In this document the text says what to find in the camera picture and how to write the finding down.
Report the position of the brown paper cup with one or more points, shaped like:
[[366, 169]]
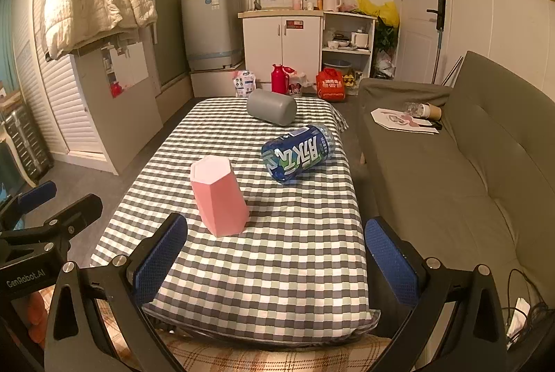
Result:
[[432, 111]]

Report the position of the olive sofa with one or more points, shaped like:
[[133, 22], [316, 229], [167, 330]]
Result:
[[433, 190]]

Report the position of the checked tablecloth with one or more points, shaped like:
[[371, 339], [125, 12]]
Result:
[[282, 255]]

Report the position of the red shopping bag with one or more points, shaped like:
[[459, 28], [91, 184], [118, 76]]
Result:
[[329, 85]]

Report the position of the red thermos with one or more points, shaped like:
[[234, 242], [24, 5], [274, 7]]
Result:
[[279, 81]]

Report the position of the white washing machine plinth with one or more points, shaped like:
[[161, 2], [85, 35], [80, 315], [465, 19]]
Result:
[[212, 82]]

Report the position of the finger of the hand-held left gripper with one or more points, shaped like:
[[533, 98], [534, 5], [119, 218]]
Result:
[[38, 194], [71, 216]]

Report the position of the white shutter wardrobe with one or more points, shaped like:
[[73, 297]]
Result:
[[56, 107]]

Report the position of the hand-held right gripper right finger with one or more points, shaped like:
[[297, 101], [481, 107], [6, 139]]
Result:
[[390, 263]]

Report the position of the white paper on wardrobe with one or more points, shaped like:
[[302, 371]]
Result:
[[130, 64]]

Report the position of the green plant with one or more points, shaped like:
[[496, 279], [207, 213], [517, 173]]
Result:
[[386, 36]]

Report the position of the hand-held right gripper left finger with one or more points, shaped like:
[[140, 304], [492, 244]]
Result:
[[161, 257]]

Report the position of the small pink cup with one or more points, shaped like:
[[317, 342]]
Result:
[[297, 3]]

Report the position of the frosted glass door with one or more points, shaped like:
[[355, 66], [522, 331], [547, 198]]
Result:
[[173, 7]]

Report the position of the white open shelf unit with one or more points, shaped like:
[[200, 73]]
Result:
[[342, 14]]

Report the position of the white refill pouch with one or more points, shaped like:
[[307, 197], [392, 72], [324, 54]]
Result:
[[245, 83]]

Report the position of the white printed paper sheet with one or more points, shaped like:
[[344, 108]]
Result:
[[390, 118]]

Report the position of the dark ribbed suitcase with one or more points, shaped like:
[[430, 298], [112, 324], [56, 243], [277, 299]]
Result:
[[26, 142]]

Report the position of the plaid cloth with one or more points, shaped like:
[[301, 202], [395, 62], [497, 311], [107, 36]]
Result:
[[260, 359]]

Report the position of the white washing machine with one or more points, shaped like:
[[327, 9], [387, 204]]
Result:
[[208, 29]]

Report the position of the broom stick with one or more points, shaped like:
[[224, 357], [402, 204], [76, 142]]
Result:
[[438, 51]]

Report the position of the clear plastic bottle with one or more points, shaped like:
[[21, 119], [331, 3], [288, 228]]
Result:
[[412, 108]]

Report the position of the grey cup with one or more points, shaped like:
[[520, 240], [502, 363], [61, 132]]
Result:
[[271, 106]]

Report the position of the pink hexagonal cup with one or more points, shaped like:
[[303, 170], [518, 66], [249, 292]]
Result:
[[219, 198]]

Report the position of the white pot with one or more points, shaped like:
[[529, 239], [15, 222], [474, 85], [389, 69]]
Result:
[[359, 40]]

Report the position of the orange object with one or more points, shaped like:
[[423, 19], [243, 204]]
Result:
[[35, 318]]

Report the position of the white cartoon print bag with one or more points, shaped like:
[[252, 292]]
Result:
[[299, 88]]

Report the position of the white sink cabinet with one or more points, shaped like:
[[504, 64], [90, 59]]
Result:
[[264, 46]]

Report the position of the yellow plastic bag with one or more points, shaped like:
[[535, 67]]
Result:
[[386, 12]]

